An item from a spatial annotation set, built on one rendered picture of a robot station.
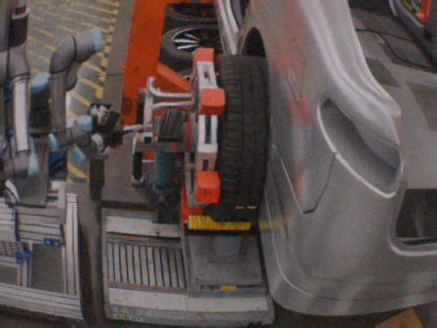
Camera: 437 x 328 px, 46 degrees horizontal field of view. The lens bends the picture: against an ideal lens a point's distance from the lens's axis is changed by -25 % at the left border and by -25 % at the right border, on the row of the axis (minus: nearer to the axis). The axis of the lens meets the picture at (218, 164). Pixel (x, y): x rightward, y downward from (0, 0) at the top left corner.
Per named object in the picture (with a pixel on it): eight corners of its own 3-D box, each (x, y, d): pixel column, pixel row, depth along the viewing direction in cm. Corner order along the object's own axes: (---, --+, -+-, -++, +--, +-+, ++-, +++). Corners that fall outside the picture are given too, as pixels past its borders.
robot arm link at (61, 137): (52, 47, 206) (54, 157, 230) (75, 38, 212) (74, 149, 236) (45, 42, 215) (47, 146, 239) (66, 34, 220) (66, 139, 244)
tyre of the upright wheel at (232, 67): (257, 228, 288) (294, 212, 223) (202, 228, 285) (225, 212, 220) (256, 82, 299) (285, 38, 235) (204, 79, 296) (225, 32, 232)
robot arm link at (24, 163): (32, 49, 196) (37, 177, 193) (9, 55, 192) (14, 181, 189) (33, 39, 185) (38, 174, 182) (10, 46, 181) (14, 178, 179)
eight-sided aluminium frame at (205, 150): (207, 235, 253) (222, 112, 220) (189, 234, 252) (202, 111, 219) (197, 149, 296) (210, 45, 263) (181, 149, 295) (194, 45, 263)
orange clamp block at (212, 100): (221, 116, 232) (225, 106, 223) (198, 115, 231) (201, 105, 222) (220, 98, 234) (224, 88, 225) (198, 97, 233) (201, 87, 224)
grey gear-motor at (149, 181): (230, 237, 326) (240, 182, 306) (146, 233, 321) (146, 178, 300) (227, 214, 341) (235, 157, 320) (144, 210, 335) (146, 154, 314)
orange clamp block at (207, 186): (216, 186, 239) (218, 203, 232) (193, 185, 238) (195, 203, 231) (218, 171, 235) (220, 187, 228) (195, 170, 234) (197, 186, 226)
